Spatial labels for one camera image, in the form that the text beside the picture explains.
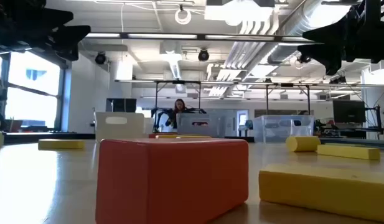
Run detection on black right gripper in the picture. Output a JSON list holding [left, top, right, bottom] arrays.
[[297, 0, 384, 75]]

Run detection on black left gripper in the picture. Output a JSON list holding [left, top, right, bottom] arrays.
[[0, 0, 91, 62]]

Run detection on yellow cylinder block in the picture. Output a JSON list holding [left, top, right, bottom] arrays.
[[285, 135, 322, 153]]

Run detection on long yellow block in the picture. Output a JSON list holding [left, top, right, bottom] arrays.
[[316, 143, 382, 161]]

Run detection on yellow rectangular block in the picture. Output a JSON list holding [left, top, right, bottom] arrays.
[[258, 164, 384, 223], [37, 139, 86, 151]]

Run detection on yellow arch block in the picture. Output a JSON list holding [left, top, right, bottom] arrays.
[[155, 134, 212, 139]]

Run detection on red-orange rectangular block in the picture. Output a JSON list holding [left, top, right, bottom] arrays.
[[95, 138, 250, 224]]

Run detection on black ceiling fixture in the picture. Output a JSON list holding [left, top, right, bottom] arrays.
[[329, 75, 347, 85]]

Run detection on black monitor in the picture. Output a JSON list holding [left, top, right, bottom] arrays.
[[332, 99, 367, 124]]

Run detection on large window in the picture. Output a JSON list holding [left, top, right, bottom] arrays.
[[0, 51, 65, 131]]

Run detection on black equipment stand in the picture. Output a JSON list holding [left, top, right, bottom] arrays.
[[364, 105, 384, 139]]

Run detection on white ceiling box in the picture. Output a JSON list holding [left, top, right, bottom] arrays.
[[204, 0, 275, 27]]

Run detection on long ceiling light strip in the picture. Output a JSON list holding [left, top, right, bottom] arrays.
[[115, 78, 384, 89]]

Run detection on clear plastic bin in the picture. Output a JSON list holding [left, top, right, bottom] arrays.
[[252, 114, 316, 144]]

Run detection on white plastic bin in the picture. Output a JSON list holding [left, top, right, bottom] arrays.
[[95, 111, 155, 143]]

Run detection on grey plastic bin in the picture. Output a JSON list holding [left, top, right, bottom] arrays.
[[176, 113, 227, 139]]

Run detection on black rig frame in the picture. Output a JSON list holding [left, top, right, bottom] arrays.
[[154, 80, 202, 133], [265, 82, 311, 116]]

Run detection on black aluminium table frame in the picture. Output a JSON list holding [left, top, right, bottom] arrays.
[[3, 132, 384, 151]]

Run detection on white cable coil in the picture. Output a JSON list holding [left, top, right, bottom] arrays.
[[174, 4, 192, 26]]

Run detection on white hanging air duct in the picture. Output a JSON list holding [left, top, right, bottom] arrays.
[[160, 42, 188, 80]]

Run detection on black ceiling light rail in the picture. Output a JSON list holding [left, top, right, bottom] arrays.
[[84, 30, 320, 44]]

